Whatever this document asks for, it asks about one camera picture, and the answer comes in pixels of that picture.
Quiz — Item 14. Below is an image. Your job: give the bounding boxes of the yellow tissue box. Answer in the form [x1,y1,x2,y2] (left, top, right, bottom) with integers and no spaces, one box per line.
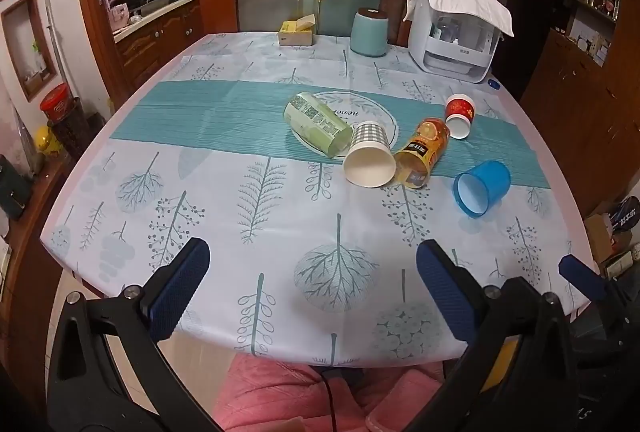
[278,14,316,48]

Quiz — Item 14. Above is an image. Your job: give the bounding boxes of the white cloth on appliance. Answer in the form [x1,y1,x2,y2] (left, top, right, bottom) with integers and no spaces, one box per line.
[402,0,514,38]

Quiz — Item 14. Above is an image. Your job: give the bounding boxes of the pink padded clothing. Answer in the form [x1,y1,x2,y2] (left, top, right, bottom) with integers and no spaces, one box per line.
[212,355,444,431]

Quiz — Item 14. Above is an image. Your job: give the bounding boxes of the red lidded bucket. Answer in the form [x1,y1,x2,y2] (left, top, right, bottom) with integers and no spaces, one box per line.
[40,82,74,123]

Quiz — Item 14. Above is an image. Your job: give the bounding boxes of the green paper cup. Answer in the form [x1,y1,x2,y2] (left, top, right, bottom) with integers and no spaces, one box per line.
[283,92,352,158]

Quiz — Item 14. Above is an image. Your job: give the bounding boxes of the red white paper cup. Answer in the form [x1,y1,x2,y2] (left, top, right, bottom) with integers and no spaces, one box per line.
[445,93,475,140]

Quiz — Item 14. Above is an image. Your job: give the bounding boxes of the tree patterned tablecloth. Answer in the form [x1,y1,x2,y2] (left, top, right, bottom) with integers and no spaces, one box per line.
[41,33,591,367]

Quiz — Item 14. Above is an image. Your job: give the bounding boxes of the black cable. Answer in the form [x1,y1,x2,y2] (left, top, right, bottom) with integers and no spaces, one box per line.
[319,367,346,432]

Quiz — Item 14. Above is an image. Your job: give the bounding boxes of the small blue cap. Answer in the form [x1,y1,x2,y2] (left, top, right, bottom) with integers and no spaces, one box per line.
[488,79,501,90]

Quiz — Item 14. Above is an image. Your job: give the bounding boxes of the blue plastic cup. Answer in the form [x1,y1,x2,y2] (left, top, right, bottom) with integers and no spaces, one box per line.
[452,160,511,218]

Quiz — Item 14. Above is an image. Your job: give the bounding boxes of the orange yellow paper cup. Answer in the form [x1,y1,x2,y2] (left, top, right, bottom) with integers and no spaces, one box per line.
[395,118,450,189]

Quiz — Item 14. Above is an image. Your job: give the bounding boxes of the grey checked paper cup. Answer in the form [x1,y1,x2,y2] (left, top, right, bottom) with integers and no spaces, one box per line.
[343,121,396,188]

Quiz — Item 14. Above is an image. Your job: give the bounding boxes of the teal canister brown lid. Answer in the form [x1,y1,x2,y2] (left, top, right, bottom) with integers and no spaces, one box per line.
[349,7,388,57]

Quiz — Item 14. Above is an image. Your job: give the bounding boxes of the white countertop appliance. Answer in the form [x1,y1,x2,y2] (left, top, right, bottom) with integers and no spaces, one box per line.
[408,0,502,83]

